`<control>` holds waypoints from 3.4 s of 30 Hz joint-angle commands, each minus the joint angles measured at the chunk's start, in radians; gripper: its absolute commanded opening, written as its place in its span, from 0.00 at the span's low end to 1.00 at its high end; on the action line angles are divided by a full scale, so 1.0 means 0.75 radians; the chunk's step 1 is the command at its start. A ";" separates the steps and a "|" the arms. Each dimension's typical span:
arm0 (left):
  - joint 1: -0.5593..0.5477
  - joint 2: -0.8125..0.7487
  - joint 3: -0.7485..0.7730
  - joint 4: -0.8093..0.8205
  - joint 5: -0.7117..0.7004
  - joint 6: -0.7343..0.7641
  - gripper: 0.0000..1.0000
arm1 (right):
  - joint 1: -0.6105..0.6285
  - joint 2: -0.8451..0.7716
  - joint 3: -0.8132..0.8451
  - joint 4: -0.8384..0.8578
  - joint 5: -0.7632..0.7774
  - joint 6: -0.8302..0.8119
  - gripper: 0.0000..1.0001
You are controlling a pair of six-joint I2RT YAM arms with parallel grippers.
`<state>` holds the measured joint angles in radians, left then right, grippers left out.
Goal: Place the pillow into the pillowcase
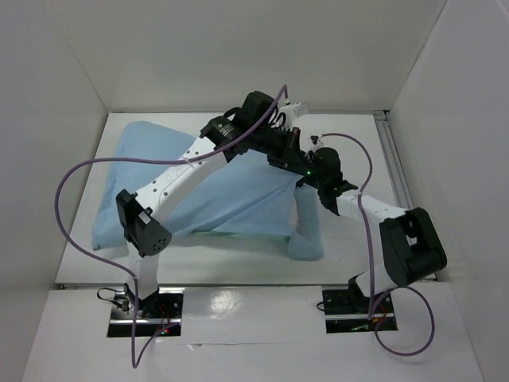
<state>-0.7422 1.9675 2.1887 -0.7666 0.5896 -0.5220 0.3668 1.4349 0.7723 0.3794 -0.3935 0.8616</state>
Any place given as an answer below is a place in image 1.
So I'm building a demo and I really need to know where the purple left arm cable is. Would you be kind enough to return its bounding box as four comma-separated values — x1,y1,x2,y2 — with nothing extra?
53,84,289,369

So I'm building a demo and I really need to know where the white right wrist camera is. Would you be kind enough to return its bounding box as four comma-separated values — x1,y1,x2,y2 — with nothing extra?
309,135,324,153

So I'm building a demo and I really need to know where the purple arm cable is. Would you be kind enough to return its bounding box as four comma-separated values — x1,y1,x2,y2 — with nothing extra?
53,84,289,369
313,132,436,355

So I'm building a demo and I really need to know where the white pillow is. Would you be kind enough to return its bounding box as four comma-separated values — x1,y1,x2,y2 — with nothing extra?
289,210,299,231

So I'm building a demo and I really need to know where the light blue green pillowcase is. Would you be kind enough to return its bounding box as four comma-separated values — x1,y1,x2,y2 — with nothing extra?
91,121,324,261

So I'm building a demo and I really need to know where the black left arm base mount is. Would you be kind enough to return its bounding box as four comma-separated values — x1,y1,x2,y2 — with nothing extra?
96,287,184,338

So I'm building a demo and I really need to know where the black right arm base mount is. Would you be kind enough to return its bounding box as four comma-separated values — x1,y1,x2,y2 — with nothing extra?
316,281,398,333

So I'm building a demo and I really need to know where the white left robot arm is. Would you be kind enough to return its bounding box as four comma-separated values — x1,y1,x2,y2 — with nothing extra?
115,91,309,318

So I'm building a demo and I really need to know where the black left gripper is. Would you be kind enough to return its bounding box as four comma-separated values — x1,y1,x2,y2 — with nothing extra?
250,126,308,176

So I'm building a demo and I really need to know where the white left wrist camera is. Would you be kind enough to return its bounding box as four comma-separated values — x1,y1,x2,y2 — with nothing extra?
278,103,309,130

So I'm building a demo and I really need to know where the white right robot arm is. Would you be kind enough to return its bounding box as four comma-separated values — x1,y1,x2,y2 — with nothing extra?
304,147,448,314

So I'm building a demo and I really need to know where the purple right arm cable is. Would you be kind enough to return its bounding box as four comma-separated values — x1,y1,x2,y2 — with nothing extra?
313,132,436,355

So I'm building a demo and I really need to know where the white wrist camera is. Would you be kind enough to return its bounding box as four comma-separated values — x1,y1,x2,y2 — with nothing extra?
278,103,309,130
309,135,324,153

